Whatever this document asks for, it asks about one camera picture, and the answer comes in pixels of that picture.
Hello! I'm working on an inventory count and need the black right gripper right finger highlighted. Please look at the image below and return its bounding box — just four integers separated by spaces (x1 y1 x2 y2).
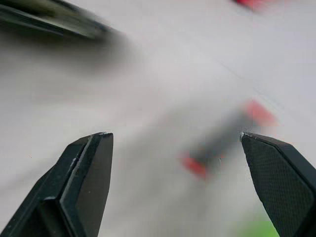
239 132 316 237

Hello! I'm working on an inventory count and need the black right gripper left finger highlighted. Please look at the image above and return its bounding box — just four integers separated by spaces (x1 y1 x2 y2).
0 132 114 237

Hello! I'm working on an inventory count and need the green highlighter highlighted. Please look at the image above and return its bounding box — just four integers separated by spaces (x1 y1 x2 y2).
238 214 281 237

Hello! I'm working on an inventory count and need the red marker with grey barrel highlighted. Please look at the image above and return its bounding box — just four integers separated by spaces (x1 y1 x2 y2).
181 100 278 180

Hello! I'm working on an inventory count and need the red object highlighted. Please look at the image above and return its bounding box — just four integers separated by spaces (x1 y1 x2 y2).
233 0 284 12

